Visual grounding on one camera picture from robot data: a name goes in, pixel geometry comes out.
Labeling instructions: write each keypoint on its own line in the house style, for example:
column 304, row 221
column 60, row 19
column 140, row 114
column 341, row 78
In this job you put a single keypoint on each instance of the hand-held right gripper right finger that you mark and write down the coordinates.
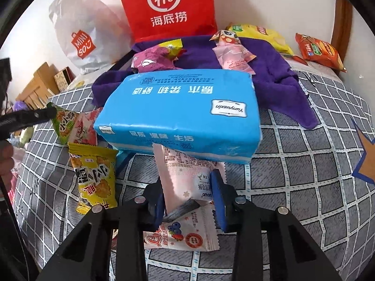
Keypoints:
column 219, row 199

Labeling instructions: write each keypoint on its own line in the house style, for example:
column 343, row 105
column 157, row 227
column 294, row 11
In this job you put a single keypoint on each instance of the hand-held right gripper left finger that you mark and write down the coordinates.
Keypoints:
column 159, row 213

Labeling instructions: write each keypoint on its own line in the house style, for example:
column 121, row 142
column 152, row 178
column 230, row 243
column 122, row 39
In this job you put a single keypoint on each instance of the yellow snack packet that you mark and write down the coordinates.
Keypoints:
column 93, row 178

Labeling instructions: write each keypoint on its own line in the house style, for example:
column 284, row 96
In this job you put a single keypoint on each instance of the pale pink snack packet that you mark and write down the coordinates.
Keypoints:
column 184, row 175

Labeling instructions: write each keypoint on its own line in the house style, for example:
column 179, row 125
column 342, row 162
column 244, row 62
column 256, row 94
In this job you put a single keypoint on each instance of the purple cloth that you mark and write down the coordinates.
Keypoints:
column 278, row 73

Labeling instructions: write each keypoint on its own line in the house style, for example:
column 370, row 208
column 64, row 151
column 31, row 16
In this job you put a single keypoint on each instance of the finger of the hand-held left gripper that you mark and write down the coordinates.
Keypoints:
column 29, row 117

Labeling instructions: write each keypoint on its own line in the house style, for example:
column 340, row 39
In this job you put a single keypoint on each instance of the red and pink snack packet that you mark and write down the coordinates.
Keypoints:
column 85, row 128

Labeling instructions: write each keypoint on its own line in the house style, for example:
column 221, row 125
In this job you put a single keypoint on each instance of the printed cardboard box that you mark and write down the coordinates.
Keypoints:
column 63, row 79

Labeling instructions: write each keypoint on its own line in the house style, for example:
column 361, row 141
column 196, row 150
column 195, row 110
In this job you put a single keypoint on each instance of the brown wooden door frame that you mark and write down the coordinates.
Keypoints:
column 341, row 20

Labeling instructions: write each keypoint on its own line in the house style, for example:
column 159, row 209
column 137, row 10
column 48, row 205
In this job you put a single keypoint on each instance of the yellow chip bag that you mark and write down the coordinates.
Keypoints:
column 263, row 33

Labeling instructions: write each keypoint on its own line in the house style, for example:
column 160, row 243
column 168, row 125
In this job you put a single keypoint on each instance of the lilac cloth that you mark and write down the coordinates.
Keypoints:
column 19, row 105

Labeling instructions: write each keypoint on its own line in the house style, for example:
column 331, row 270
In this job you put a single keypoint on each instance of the white plastic bag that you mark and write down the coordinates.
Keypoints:
column 85, row 35

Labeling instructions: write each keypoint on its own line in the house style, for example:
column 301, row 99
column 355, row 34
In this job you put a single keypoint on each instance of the grey checked blanket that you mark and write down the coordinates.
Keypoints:
column 293, row 166

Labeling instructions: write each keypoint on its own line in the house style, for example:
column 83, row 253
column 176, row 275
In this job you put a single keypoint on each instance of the blue tissue pack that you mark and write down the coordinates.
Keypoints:
column 175, row 114

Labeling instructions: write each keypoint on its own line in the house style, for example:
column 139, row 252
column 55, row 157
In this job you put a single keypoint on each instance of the panda print snack packet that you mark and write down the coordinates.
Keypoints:
column 225, row 36

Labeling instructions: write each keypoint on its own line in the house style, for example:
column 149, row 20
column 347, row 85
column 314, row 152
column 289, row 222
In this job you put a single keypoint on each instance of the magenta snack packet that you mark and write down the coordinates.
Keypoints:
column 152, row 60

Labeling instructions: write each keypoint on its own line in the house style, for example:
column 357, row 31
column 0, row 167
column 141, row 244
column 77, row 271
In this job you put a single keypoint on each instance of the white berry print packet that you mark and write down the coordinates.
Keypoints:
column 187, row 234

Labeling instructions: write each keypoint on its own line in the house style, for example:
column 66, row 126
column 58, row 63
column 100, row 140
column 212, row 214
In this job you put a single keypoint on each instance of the orange chip bag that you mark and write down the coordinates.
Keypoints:
column 319, row 51

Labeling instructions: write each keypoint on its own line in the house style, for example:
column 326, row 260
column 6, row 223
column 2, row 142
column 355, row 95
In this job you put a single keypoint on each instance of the red paper bag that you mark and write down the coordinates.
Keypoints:
column 167, row 5

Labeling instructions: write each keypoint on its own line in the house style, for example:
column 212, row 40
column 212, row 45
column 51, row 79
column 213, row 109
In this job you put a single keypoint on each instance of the green snack packet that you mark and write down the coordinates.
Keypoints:
column 63, row 121

